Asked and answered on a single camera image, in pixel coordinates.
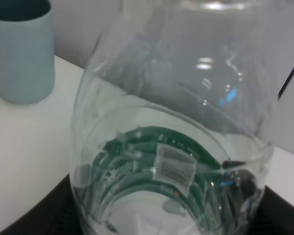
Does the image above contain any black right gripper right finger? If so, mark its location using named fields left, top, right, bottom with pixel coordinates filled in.
left=247, top=187, right=294, bottom=235

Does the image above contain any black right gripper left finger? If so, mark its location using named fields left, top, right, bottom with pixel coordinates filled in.
left=0, top=176, right=83, bottom=235

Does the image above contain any clear bottle green label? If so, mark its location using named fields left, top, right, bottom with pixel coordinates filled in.
left=70, top=0, right=278, bottom=235

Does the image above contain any teal plastic cup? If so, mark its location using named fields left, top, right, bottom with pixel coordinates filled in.
left=0, top=0, right=55, bottom=104

